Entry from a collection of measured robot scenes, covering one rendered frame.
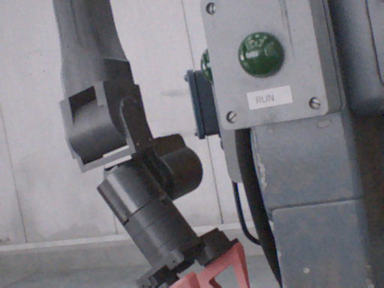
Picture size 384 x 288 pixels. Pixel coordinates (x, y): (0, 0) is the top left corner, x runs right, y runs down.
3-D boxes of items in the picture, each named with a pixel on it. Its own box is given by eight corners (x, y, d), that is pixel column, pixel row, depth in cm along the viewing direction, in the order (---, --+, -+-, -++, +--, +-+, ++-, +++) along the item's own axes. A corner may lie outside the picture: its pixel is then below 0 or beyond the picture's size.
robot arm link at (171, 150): (58, 126, 84) (116, 100, 79) (124, 106, 93) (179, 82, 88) (99, 231, 84) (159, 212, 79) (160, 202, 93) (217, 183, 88)
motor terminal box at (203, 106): (198, 159, 102) (181, 70, 101) (198, 154, 112) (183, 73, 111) (262, 147, 102) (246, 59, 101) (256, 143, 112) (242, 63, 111)
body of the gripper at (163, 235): (229, 239, 84) (187, 184, 85) (187, 264, 75) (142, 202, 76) (187, 271, 87) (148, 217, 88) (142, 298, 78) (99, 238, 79)
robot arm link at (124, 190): (81, 187, 83) (111, 156, 79) (121, 171, 88) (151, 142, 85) (119, 241, 81) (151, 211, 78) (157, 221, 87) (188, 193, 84)
